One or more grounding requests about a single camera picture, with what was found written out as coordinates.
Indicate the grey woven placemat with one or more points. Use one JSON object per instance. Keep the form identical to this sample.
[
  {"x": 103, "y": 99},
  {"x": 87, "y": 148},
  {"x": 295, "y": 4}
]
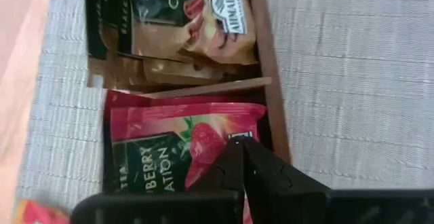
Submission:
[{"x": 339, "y": 81}]

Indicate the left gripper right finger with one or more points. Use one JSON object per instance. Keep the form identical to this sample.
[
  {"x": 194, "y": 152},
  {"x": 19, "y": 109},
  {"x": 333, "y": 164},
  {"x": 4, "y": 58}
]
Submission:
[{"x": 305, "y": 207}]

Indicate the orange tea packet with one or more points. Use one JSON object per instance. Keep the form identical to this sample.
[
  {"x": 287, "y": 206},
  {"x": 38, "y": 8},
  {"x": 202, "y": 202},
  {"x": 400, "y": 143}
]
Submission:
[{"x": 37, "y": 214}]

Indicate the wooden tea organizer box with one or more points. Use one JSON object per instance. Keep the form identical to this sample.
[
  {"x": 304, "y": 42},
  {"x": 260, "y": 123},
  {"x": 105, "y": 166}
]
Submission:
[{"x": 271, "y": 81}]

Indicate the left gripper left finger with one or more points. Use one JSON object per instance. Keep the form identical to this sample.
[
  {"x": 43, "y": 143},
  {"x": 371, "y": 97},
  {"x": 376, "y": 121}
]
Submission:
[{"x": 203, "y": 207}]

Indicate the red strawberry tea packet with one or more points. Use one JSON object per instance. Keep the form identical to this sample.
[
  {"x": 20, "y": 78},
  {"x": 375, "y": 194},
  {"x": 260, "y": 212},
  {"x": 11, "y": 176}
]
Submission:
[
  {"x": 135, "y": 99},
  {"x": 162, "y": 163}
]

